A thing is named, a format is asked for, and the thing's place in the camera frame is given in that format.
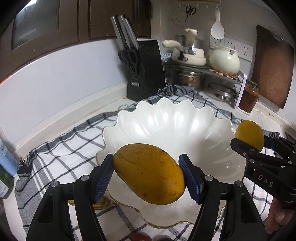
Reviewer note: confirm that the white scalloped bowl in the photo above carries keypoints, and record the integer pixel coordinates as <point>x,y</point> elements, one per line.
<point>173,125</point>

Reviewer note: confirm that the white wall outlet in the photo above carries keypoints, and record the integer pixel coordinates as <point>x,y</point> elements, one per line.
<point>230,42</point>
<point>214,42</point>
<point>245,51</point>

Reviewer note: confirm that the steel pot lid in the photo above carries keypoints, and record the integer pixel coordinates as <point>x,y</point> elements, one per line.
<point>222,92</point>

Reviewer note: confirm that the small steel pot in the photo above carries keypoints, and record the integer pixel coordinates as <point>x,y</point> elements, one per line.
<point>200,42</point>

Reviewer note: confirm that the wooden bead trivet mat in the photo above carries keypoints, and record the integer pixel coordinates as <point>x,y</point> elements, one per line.
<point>227,75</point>

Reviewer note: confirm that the person's right hand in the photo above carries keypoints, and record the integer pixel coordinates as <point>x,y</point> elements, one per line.
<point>277,220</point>

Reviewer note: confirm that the dark purple plum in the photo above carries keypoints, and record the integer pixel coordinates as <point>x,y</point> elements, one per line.
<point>163,238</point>

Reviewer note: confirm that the black and white checked cloth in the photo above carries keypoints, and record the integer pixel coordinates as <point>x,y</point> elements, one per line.
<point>64,150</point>

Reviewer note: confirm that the cream frying pan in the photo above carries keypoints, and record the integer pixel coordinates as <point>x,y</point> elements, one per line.
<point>194,61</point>

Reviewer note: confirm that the black knife block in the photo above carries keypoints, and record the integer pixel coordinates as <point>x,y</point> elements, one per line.
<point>145,74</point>

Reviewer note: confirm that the black hanging scissors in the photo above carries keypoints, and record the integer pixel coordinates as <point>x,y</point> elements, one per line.
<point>190,10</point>

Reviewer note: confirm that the wall hook rail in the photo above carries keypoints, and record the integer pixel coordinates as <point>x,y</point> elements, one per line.
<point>201,2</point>

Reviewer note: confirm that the brown wall cabinet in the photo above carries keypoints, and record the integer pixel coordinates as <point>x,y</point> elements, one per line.
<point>74,20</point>

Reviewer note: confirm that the green label bottle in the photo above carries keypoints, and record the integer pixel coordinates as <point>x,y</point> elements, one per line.
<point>4,185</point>

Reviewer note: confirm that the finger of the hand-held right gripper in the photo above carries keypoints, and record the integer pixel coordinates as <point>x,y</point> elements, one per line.
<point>240,146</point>
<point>272,139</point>

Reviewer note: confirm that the large steel stockpot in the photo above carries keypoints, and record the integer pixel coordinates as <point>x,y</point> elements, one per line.
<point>189,80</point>

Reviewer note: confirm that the black kitchen scissors in block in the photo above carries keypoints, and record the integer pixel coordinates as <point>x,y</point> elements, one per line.
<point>133,60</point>

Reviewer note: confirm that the blue plastic bottle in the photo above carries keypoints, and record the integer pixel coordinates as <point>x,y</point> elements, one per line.
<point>7,160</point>

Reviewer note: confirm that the white rice paddle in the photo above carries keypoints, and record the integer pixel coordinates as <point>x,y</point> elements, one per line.
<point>217,27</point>

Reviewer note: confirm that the small red plum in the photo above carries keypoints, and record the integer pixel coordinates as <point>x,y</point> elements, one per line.
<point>140,237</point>

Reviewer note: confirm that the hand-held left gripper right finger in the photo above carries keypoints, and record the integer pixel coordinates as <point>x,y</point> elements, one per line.
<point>188,178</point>

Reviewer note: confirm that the brown wooden cutting board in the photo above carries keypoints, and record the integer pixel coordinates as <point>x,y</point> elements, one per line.
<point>272,69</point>

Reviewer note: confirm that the glass jar of chili sauce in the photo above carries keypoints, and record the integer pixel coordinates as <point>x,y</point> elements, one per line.
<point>248,99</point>

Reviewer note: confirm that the smooth yellow mango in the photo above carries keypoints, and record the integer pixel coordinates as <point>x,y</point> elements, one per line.
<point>249,136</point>

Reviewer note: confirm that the grey kitchen shelf rack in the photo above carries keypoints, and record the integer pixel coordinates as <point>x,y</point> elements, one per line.
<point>241,92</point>

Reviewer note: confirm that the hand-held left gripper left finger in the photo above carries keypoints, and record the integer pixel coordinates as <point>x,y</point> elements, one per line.
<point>104,178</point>

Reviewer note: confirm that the speckled orange-yellow mango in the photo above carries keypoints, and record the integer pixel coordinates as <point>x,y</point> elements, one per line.
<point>148,173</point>

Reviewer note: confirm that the cream round casserole pot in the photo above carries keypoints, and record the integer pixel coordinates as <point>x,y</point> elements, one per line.
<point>224,60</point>

